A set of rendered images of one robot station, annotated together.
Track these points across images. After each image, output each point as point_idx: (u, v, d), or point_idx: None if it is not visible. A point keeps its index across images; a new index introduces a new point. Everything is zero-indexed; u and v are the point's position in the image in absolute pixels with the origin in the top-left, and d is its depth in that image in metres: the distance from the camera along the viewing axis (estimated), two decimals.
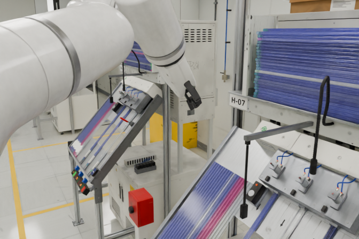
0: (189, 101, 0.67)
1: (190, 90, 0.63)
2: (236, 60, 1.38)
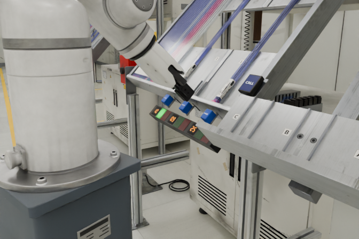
0: (178, 89, 0.70)
1: (177, 76, 0.66)
2: None
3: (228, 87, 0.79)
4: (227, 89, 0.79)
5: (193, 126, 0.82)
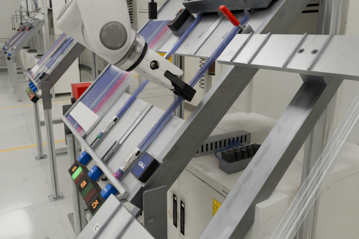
0: None
1: None
2: None
3: (133, 158, 0.69)
4: (131, 160, 0.69)
5: (96, 200, 0.71)
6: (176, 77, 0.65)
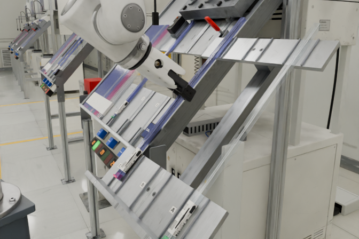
0: None
1: None
2: None
3: (133, 159, 0.68)
4: (132, 161, 0.68)
5: (113, 161, 0.96)
6: (179, 77, 0.65)
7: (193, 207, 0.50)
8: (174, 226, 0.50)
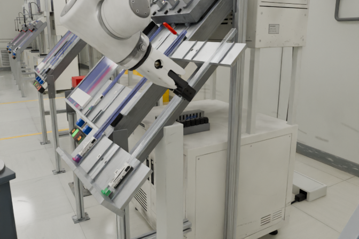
0: None
1: None
2: None
3: (89, 145, 0.85)
4: (87, 147, 0.84)
5: None
6: (179, 77, 0.65)
7: (127, 167, 0.67)
8: (112, 181, 0.67)
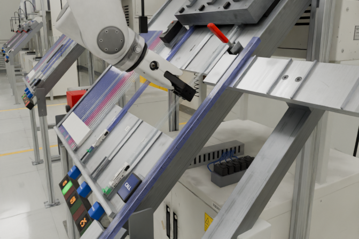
0: None
1: None
2: None
3: None
4: None
5: (84, 218, 0.71)
6: (176, 78, 0.65)
7: (127, 166, 0.69)
8: (112, 180, 0.68)
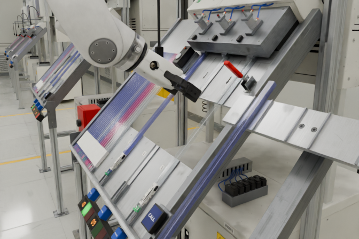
0: None
1: None
2: None
3: None
4: None
5: None
6: (173, 74, 0.63)
7: (156, 186, 0.74)
8: (142, 199, 0.73)
